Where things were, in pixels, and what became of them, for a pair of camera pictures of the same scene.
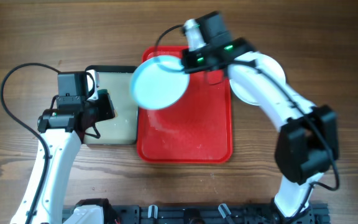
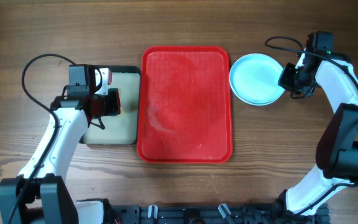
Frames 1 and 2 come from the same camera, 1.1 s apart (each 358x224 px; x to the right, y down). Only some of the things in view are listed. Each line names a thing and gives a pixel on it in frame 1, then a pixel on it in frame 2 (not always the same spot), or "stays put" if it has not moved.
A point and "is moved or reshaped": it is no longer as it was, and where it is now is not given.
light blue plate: [160, 82] is moved or reshaped
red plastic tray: [199, 130] stays put
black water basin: [122, 128] stays put
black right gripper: [188, 62] to [287, 78]
